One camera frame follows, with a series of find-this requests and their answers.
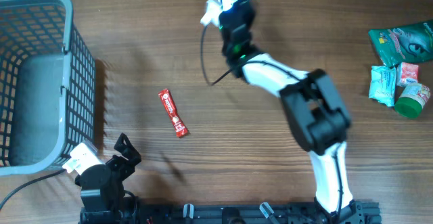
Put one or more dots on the grey plastic basket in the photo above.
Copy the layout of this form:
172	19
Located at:
47	86

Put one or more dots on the green lid jar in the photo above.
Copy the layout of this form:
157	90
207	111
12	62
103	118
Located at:
412	100

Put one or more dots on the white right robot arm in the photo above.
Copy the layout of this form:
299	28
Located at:
317	116

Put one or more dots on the small orange white packet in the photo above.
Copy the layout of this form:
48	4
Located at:
406	73

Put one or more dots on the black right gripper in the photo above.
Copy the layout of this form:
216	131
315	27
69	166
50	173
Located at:
247	9

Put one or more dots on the red Nescafe sachet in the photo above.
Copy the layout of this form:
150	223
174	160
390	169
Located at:
170	107

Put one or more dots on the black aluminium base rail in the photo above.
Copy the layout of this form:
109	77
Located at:
292	213

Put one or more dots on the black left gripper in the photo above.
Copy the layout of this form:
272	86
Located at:
125	168

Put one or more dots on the mint wet wipes packet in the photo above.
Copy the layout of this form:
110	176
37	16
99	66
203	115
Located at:
383	85

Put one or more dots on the green 3M gloves packet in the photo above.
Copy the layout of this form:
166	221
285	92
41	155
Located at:
410	44

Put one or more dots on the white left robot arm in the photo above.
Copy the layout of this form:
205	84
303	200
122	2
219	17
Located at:
105	200

